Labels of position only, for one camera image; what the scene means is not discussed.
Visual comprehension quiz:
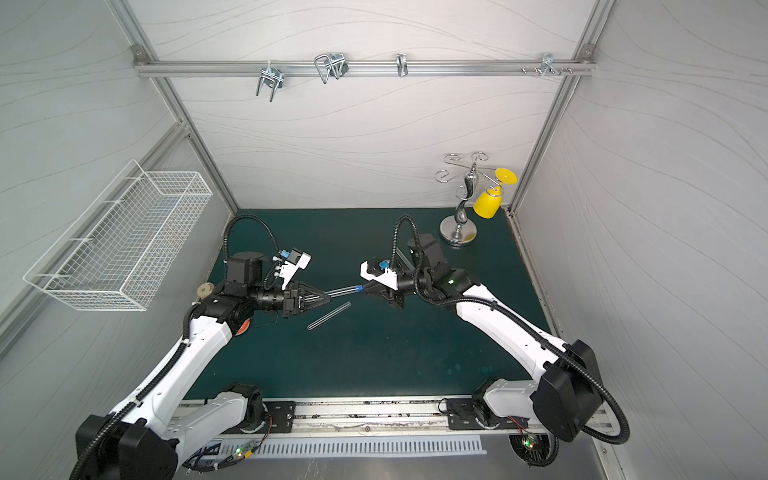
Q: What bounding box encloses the white slotted cable duct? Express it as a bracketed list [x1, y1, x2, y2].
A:
[247, 435, 487, 460]

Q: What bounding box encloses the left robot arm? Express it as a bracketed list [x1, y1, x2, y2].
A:
[70, 245, 330, 479]

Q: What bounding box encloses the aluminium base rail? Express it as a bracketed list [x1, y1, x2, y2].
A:
[119, 392, 614, 442]

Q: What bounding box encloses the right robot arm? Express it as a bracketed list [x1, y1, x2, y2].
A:
[360, 214, 631, 445]

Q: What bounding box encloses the beige plastic bottle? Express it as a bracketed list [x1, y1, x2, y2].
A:
[196, 282, 215, 301]

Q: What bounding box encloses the aluminium crossbar rail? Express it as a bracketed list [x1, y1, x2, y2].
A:
[134, 57, 597, 79]

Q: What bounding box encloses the chrome cup holder stand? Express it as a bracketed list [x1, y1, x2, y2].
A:
[439, 151, 502, 248]

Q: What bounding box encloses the clear test tube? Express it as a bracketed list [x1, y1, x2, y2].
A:
[326, 285, 359, 298]
[307, 301, 352, 331]
[396, 248, 415, 270]

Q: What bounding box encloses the beige red round object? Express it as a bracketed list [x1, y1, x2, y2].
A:
[235, 319, 251, 336]

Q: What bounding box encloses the metal clamp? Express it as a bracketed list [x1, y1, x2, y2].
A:
[396, 53, 408, 78]
[520, 53, 573, 77]
[256, 64, 284, 102]
[314, 52, 349, 84]

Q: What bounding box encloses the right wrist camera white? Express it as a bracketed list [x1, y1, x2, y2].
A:
[360, 257, 398, 290]

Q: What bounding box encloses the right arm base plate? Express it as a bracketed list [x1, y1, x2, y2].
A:
[437, 397, 530, 431]

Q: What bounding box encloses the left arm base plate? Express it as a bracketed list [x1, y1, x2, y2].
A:
[222, 400, 297, 435]

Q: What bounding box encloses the green table mat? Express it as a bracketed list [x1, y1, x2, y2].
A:
[188, 209, 527, 399]

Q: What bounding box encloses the white wire basket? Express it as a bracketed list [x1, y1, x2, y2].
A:
[23, 160, 212, 312]

